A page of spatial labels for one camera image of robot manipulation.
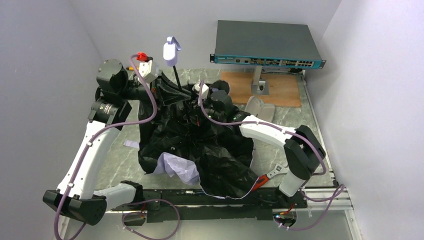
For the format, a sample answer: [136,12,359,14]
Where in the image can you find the lilac umbrella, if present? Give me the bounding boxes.
[123,36,261,200]

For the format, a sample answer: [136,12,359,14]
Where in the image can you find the pink umbrella case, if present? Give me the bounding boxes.
[244,95,276,123]

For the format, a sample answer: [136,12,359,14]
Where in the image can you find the wooden base board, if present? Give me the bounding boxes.
[220,71,302,108]

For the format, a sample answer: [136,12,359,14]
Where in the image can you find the network switch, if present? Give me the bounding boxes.
[209,20,326,95]

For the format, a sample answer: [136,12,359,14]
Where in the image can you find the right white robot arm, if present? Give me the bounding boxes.
[198,90,327,198]

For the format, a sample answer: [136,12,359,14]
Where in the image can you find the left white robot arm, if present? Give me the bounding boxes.
[42,57,161,226]

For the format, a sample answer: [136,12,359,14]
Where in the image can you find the black yellow tool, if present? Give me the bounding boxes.
[288,68,303,74]

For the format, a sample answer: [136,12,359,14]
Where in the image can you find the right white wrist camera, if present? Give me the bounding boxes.
[192,81,210,99]

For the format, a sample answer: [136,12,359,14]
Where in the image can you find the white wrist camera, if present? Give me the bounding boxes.
[192,81,210,99]
[136,52,160,84]

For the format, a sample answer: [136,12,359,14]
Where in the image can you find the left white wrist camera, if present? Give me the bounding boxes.
[136,52,160,84]

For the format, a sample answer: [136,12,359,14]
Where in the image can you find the red handled adjustable wrench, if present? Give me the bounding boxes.
[251,163,289,192]

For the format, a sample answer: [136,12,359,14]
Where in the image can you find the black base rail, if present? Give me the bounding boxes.
[114,187,308,223]

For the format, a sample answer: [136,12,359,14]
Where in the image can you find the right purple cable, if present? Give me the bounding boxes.
[198,81,347,232]

